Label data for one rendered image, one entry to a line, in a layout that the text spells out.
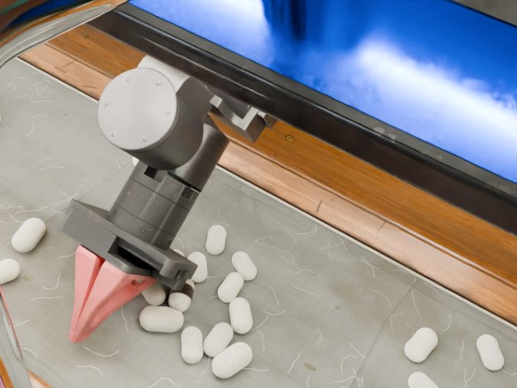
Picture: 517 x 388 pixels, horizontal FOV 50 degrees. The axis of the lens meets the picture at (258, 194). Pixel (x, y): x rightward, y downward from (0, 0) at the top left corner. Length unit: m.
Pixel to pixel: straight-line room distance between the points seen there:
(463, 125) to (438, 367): 0.37
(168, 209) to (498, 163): 0.29
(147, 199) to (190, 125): 0.08
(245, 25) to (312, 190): 0.41
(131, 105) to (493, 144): 0.25
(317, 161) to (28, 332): 0.35
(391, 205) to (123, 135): 0.34
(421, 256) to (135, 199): 0.31
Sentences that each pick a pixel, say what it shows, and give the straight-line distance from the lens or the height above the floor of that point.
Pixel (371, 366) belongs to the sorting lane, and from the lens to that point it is 0.52.
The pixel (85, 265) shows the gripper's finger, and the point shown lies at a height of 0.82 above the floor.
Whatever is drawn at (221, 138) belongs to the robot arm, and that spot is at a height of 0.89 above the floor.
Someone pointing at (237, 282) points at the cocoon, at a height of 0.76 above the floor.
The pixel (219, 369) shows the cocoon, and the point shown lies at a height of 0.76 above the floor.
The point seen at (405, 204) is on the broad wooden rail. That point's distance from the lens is 0.63.
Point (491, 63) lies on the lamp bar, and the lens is 0.20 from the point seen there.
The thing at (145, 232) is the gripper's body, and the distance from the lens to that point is 0.44.
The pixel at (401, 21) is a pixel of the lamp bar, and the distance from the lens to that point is 0.21.
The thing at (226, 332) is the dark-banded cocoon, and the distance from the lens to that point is 0.49.
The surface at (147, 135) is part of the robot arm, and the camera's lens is 0.37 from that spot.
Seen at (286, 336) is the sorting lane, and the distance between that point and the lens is 0.51.
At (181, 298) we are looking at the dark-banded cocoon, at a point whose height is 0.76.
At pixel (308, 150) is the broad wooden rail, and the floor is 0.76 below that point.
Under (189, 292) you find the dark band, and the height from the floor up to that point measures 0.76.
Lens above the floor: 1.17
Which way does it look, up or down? 45 degrees down
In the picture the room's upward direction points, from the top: 12 degrees clockwise
